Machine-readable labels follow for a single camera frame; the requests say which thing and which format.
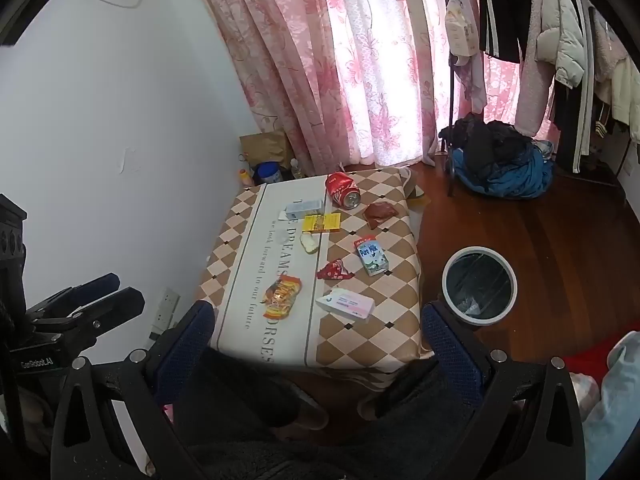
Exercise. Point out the pink fluffy robe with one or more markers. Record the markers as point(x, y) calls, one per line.
point(532, 70)

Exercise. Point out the lavender hanging cloth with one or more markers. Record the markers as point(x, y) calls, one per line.
point(472, 82)

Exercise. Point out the brown wrapper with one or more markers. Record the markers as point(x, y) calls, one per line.
point(380, 211)

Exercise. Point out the small clear bottle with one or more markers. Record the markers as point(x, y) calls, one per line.
point(296, 169)

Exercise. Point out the black trousers white stripe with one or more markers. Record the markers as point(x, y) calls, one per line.
point(575, 125)

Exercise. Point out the brown paper bag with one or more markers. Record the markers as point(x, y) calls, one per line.
point(265, 145)

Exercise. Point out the pile of dark clothes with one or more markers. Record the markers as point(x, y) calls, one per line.
point(487, 145)

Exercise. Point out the silver cardboard box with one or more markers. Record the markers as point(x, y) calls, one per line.
point(305, 208)

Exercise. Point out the white medicine box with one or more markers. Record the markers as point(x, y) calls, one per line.
point(346, 305)

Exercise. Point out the blue jacket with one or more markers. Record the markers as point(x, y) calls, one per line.
point(520, 182)

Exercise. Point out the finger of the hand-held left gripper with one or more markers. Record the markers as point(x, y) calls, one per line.
point(95, 287)
point(117, 307)

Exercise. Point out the light blue cloth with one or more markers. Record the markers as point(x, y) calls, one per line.
point(615, 410)

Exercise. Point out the white hanging bag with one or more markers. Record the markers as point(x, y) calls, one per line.
point(461, 25)

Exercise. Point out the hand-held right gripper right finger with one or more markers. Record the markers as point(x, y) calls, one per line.
point(450, 340)

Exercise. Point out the checkered tablecloth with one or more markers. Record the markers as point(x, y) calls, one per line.
point(380, 330)

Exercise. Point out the black garment white stripes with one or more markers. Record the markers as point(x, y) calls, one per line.
point(502, 10)

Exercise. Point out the white round trash bin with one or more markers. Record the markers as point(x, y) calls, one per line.
point(479, 285)

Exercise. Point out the grey slipper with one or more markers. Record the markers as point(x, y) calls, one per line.
point(377, 405)
point(305, 410)

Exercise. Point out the orange snack packet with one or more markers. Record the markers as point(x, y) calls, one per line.
point(283, 296)

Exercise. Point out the black coat rack pole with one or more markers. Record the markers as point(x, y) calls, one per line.
point(451, 100)

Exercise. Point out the red cloth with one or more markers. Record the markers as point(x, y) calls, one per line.
point(590, 355)

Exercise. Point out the cream fluffy coat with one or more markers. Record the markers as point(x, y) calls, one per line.
point(622, 90)

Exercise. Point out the yellow packet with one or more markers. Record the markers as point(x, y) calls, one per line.
point(322, 222)

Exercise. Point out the white wall socket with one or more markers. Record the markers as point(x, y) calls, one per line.
point(165, 310)

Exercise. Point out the red patterned wrapper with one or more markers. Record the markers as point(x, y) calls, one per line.
point(336, 270)

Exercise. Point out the pink floral curtain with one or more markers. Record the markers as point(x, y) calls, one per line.
point(350, 60)

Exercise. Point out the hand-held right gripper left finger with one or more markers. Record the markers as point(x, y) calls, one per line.
point(190, 335)

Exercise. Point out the small orange bottle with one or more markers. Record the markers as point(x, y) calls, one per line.
point(244, 177)

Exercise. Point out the blue white milk carton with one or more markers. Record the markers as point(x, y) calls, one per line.
point(370, 256)

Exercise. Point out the pale puffer jacket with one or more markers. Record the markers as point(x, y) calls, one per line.
point(565, 35)

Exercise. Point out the red soda can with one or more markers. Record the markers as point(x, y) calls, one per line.
point(342, 191)

